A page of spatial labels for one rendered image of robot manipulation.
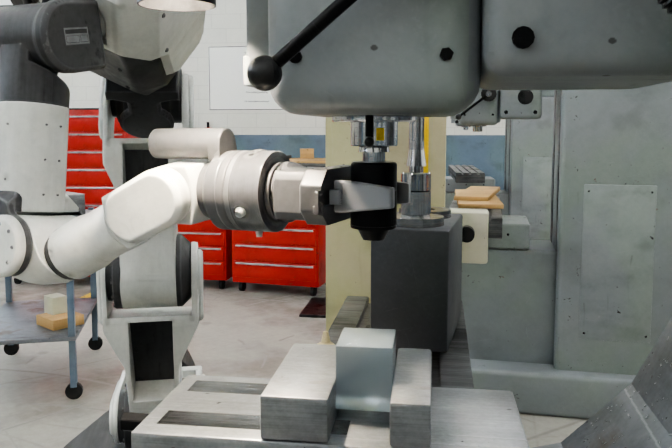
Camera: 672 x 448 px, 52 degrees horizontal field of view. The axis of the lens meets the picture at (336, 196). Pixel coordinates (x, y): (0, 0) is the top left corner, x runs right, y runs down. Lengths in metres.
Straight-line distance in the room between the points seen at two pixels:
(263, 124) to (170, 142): 9.22
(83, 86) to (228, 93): 2.21
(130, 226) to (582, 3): 0.51
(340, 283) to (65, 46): 1.70
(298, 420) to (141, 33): 0.65
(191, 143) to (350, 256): 1.75
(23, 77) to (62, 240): 0.22
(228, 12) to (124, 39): 9.20
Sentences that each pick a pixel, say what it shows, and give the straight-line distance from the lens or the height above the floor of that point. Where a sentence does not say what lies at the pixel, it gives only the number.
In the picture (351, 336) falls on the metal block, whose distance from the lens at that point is 0.67.
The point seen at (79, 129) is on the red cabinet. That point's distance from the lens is 5.98.
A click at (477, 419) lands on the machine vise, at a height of 1.03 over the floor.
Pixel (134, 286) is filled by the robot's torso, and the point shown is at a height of 1.00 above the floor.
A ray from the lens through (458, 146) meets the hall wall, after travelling 9.70.
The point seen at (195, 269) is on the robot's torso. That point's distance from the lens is 1.38.
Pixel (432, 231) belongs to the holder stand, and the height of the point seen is 1.14.
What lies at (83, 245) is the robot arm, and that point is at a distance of 0.89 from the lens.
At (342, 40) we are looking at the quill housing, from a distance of 0.61.
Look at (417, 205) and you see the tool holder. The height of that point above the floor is 1.18.
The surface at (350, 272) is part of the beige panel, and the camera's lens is 2.50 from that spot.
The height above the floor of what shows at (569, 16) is 1.39.
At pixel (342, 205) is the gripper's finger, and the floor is 1.22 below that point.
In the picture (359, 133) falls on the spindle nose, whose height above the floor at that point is 1.29.
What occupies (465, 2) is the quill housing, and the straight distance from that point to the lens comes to 0.62.
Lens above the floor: 1.30
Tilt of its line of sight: 6 degrees down
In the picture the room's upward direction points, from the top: straight up
